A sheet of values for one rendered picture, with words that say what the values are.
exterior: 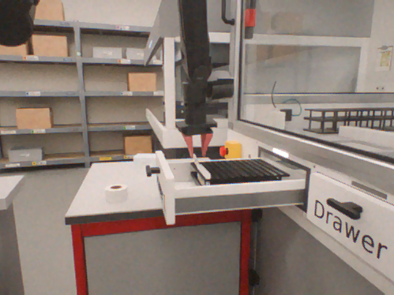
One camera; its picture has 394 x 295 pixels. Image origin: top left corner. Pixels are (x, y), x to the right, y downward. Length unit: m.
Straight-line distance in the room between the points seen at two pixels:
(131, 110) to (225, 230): 4.08
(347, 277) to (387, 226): 0.20
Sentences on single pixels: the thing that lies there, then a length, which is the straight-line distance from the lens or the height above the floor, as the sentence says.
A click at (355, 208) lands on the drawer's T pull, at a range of 0.58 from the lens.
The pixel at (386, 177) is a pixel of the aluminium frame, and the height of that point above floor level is 0.97.
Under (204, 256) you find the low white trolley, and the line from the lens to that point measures 1.03.
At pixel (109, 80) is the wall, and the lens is 4.89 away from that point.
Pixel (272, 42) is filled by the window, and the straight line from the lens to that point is 0.96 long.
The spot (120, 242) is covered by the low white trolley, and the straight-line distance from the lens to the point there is 0.97.
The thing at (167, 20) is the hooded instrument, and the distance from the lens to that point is 1.58.
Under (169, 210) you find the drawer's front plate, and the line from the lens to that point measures 0.65.
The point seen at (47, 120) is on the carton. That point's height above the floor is 0.70.
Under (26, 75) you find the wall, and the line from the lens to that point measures 4.97.
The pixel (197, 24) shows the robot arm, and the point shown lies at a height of 1.24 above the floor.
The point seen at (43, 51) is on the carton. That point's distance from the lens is 4.52.
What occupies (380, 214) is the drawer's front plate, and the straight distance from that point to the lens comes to 0.57.
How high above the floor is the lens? 1.11
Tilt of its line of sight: 12 degrees down
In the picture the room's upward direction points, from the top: straight up
